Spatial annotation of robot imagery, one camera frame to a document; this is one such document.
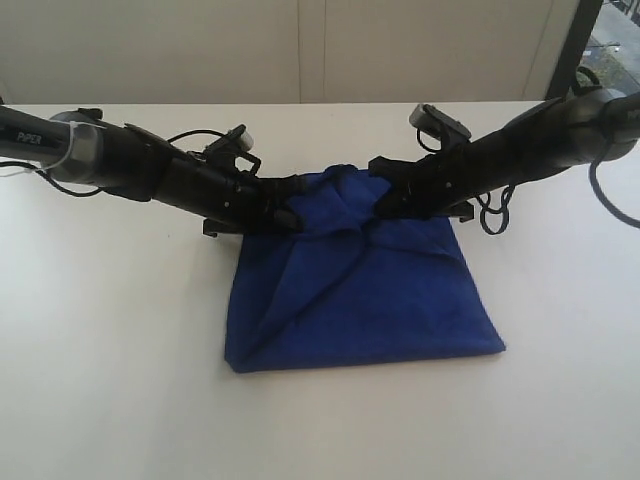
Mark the dark window frame post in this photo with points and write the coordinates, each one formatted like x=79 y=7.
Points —
x=570 y=56

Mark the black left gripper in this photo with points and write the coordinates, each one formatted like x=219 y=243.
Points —
x=140 y=166

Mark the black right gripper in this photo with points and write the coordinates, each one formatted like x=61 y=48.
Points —
x=542 y=142

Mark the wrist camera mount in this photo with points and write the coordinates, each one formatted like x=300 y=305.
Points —
x=429 y=120
x=235 y=143

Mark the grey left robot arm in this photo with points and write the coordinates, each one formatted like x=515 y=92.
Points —
x=67 y=149

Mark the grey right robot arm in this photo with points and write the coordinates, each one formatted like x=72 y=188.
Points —
x=620 y=125

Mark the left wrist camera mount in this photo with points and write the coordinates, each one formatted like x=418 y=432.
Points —
x=235 y=143

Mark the blue microfiber towel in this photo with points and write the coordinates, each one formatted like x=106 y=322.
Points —
x=353 y=289

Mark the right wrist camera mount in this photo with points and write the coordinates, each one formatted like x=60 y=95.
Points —
x=429 y=120

